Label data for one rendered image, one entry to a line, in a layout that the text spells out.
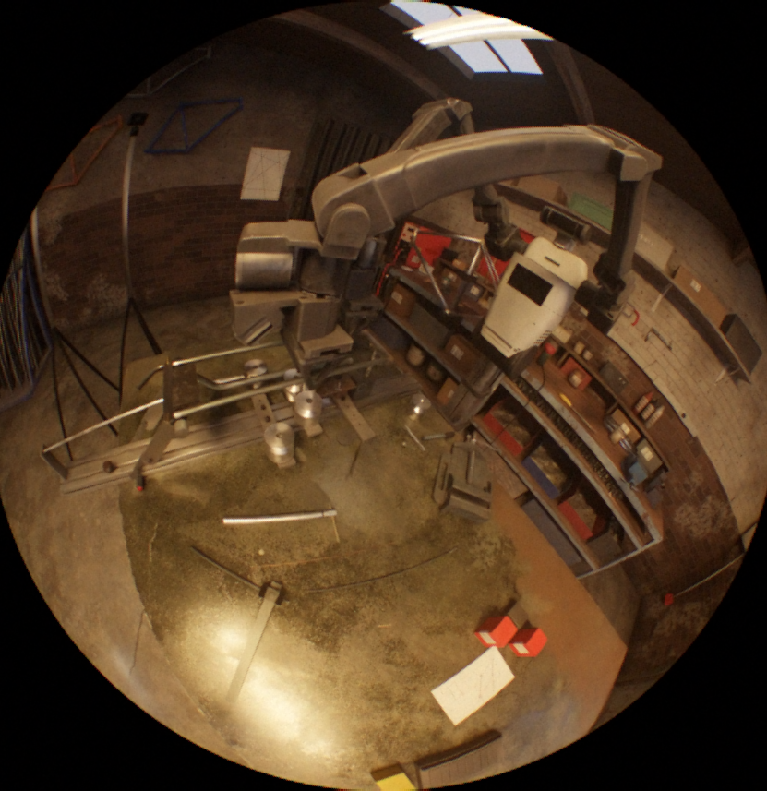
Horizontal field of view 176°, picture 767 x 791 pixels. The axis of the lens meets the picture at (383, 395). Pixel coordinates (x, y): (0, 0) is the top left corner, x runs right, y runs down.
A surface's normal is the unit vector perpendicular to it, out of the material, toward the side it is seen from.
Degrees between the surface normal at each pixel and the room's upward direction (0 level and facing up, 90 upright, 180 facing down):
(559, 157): 104
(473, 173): 108
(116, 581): 0
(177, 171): 90
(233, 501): 0
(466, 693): 0
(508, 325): 90
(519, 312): 90
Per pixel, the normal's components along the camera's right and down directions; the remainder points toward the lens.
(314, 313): 0.58, 0.68
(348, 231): 0.27, 0.88
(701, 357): -0.77, 0.22
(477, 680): 0.30, -0.70
